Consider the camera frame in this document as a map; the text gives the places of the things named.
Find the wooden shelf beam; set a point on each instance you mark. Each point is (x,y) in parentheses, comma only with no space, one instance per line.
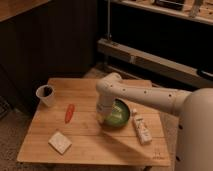
(165,67)

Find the white bottle with label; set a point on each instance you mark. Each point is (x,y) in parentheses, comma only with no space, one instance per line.
(141,128)

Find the white paper cup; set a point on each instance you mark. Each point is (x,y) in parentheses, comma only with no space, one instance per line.
(46,94)

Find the orange carrot toy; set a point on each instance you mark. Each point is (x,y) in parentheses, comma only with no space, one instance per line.
(69,113)

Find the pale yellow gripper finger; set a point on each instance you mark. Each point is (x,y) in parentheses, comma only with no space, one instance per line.
(101,118)

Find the green ceramic bowl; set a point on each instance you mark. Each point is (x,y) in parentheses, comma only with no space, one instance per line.
(119,116)

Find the beige rectangular sponge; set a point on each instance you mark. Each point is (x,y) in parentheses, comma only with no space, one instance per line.
(60,142)

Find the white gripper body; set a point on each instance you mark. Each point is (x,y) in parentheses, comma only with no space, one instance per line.
(104,105)

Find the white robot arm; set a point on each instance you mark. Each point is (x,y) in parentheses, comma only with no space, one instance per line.
(194,148)

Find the metal vertical pole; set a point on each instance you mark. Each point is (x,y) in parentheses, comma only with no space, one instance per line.
(108,20)

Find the wooden low table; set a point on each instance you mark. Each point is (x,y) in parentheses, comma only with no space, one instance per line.
(91,142)

